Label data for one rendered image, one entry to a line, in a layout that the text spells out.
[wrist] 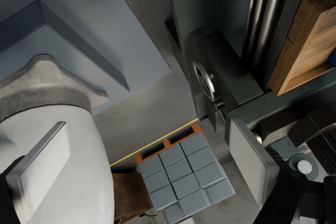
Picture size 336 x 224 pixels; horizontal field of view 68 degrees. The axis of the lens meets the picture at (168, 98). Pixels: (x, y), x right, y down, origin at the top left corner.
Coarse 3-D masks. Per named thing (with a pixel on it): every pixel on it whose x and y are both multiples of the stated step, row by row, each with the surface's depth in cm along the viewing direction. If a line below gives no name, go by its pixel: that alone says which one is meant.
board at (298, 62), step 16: (304, 0) 38; (320, 0) 37; (304, 16) 39; (320, 16) 36; (288, 32) 45; (304, 32) 41; (320, 32) 46; (288, 48) 48; (304, 48) 44; (320, 48) 53; (288, 64) 50; (304, 64) 57; (320, 64) 62; (272, 80) 61; (288, 80) 56; (304, 80) 61
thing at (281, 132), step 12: (312, 96) 68; (324, 96) 67; (288, 108) 68; (300, 108) 67; (312, 108) 67; (264, 120) 68; (276, 120) 67; (288, 120) 67; (264, 132) 68; (276, 132) 69; (288, 132) 79; (264, 144) 79
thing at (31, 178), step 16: (64, 128) 19; (48, 144) 16; (64, 144) 19; (32, 160) 14; (48, 160) 16; (64, 160) 19; (16, 176) 13; (32, 176) 14; (48, 176) 16; (16, 192) 13; (32, 192) 14; (16, 208) 13; (32, 208) 14
